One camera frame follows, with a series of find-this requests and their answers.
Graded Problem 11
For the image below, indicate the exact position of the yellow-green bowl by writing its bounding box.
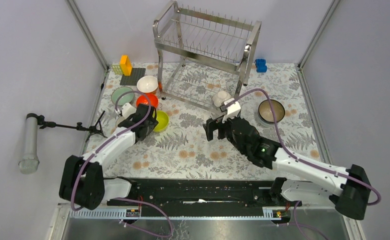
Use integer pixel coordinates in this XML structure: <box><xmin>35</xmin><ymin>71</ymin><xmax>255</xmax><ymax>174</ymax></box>
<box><xmin>153</xmin><ymin>110</ymin><xmax>169</xmax><ymax>133</ymax></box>

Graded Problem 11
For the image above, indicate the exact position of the blue tan-inside bowl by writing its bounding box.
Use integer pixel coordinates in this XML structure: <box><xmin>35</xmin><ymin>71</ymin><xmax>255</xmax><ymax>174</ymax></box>
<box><xmin>257</xmin><ymin>99</ymin><xmax>286</xmax><ymax>120</ymax></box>

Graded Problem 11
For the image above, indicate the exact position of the orange bowl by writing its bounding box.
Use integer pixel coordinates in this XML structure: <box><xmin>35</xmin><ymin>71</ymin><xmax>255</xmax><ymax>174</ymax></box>
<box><xmin>136</xmin><ymin>93</ymin><xmax>159</xmax><ymax>108</ymax></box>

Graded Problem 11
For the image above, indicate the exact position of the mint green floral bowl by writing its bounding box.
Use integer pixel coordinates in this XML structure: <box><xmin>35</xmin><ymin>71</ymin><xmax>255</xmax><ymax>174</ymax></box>
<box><xmin>111</xmin><ymin>86</ymin><xmax>135</xmax><ymax>107</ymax></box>

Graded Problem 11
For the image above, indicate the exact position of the white orange-rimmed bowl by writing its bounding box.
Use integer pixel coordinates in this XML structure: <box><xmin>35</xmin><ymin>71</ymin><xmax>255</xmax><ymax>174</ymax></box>
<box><xmin>136</xmin><ymin>75</ymin><xmax>159</xmax><ymax>94</ymax></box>

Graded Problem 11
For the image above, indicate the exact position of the dark blue bowl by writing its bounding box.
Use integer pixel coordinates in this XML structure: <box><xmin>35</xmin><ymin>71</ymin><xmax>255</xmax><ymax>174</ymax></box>
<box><xmin>115</xmin><ymin>116</ymin><xmax>125</xmax><ymax>127</ymax></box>

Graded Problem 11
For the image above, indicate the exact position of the large white bowl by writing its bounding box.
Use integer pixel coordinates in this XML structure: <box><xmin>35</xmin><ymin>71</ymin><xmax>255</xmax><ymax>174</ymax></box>
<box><xmin>257</xmin><ymin>110</ymin><xmax>285</xmax><ymax>127</ymax></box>

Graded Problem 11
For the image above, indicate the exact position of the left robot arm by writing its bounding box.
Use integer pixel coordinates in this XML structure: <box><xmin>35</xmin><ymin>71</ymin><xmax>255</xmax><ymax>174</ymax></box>
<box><xmin>59</xmin><ymin>103</ymin><xmax>158</xmax><ymax>211</ymax></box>

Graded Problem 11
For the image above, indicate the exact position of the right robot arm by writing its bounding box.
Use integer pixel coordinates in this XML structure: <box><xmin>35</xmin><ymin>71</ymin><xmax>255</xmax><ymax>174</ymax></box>
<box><xmin>203</xmin><ymin>117</ymin><xmax>371</xmax><ymax>220</ymax></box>

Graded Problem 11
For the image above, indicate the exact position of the steel two-tier dish rack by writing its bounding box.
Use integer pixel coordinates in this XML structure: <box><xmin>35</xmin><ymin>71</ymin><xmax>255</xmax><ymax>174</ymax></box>
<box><xmin>152</xmin><ymin>0</ymin><xmax>262</xmax><ymax>110</ymax></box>

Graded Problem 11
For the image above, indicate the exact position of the small white cup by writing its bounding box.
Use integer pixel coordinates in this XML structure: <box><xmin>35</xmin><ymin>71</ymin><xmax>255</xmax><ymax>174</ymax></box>
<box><xmin>212</xmin><ymin>90</ymin><xmax>232</xmax><ymax>108</ymax></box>

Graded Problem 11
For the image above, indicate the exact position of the floral table mat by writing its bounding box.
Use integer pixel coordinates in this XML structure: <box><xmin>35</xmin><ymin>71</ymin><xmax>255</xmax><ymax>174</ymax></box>
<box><xmin>104</xmin><ymin>63</ymin><xmax>320</xmax><ymax>180</ymax></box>

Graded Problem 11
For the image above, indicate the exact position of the black microphone tripod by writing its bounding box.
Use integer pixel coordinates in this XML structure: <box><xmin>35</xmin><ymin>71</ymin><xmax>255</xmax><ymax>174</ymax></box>
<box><xmin>26</xmin><ymin>111</ymin><xmax>107</xmax><ymax>142</ymax></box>

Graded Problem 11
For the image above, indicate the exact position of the grey building baseplate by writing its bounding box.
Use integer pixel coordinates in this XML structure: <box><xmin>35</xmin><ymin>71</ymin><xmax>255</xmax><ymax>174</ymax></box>
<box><xmin>120</xmin><ymin>67</ymin><xmax>146</xmax><ymax>86</ymax></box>

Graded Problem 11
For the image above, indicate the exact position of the light green toy block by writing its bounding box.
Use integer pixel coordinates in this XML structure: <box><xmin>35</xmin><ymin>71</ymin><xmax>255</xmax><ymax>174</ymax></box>
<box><xmin>111</xmin><ymin>64</ymin><xmax>123</xmax><ymax>75</ymax></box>

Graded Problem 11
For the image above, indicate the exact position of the orange toy block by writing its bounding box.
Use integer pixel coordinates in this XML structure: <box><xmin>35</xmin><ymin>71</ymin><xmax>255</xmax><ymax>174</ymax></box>
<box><xmin>119</xmin><ymin>55</ymin><xmax>132</xmax><ymax>76</ymax></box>

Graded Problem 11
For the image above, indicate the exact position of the blue toy block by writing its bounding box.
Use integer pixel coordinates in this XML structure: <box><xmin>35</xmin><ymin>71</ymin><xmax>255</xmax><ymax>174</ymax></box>
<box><xmin>255</xmin><ymin>58</ymin><xmax>268</xmax><ymax>73</ymax></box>

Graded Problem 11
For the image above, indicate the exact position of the silver microphone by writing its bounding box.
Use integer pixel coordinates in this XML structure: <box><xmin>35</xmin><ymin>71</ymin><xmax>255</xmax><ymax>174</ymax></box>
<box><xmin>18</xmin><ymin>113</ymin><xmax>39</xmax><ymax>175</ymax></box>

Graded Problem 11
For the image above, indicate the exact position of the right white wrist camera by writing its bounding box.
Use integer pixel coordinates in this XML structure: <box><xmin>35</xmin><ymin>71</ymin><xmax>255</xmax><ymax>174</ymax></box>
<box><xmin>220</xmin><ymin>98</ymin><xmax>241</xmax><ymax>123</ymax></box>

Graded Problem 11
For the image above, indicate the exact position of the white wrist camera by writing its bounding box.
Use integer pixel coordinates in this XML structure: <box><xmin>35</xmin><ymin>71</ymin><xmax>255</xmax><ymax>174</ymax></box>
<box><xmin>116</xmin><ymin>102</ymin><xmax>136</xmax><ymax>119</ymax></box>
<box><xmin>220</xmin><ymin>98</ymin><xmax>241</xmax><ymax>123</ymax></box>

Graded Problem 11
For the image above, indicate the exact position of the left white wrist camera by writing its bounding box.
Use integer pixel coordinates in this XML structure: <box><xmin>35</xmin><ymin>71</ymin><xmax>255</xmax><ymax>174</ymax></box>
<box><xmin>116</xmin><ymin>102</ymin><xmax>136</xmax><ymax>119</ymax></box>

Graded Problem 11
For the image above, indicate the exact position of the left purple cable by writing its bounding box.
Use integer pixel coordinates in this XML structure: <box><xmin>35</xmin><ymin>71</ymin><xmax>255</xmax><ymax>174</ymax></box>
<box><xmin>70</xmin><ymin>90</ymin><xmax>176</xmax><ymax>239</ymax></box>

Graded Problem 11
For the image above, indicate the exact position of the purple cable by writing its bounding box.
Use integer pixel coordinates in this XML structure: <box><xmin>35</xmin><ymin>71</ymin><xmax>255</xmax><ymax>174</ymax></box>
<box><xmin>219</xmin><ymin>88</ymin><xmax>383</xmax><ymax>240</ymax></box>
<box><xmin>70</xmin><ymin>90</ymin><xmax>176</xmax><ymax>239</ymax></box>

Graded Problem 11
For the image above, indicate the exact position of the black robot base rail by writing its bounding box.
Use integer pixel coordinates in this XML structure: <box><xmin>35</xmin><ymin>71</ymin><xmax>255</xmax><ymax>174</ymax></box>
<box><xmin>107</xmin><ymin>177</ymin><xmax>303</xmax><ymax>219</ymax></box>

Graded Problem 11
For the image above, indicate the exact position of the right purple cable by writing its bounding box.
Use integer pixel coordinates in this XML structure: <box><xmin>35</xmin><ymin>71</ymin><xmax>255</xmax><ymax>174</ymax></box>
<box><xmin>219</xmin><ymin>88</ymin><xmax>383</xmax><ymax>240</ymax></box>

